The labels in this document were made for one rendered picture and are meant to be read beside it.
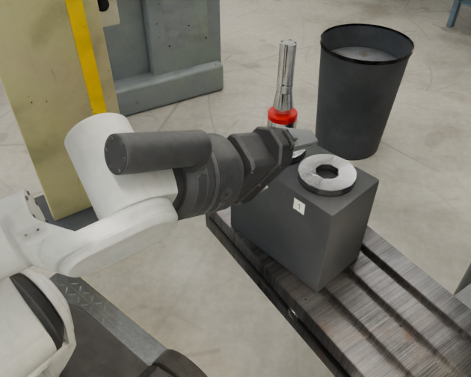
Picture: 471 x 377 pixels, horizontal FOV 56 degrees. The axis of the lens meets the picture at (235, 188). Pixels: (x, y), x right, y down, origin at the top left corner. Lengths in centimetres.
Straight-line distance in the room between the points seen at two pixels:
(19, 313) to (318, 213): 43
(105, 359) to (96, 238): 81
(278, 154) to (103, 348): 80
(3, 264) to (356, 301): 56
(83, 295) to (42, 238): 112
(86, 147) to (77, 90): 158
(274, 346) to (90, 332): 81
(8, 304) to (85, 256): 29
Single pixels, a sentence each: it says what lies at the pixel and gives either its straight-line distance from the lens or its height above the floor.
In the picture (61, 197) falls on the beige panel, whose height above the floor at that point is 16.
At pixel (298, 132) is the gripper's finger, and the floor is 126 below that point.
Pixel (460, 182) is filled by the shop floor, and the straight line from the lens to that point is 271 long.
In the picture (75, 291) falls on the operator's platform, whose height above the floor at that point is 40.
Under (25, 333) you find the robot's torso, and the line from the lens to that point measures 68.
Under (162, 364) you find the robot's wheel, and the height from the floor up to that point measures 59.
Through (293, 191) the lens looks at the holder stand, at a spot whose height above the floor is 112.
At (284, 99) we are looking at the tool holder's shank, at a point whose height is 123.
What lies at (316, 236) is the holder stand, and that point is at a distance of 70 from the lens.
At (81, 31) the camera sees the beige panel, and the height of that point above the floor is 89.
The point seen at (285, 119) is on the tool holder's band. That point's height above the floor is 120.
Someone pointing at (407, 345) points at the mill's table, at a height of 94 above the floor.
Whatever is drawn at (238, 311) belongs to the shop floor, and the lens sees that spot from 187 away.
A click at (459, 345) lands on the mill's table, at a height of 94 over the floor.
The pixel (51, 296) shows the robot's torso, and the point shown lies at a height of 104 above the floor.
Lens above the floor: 157
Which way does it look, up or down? 41 degrees down
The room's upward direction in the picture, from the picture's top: straight up
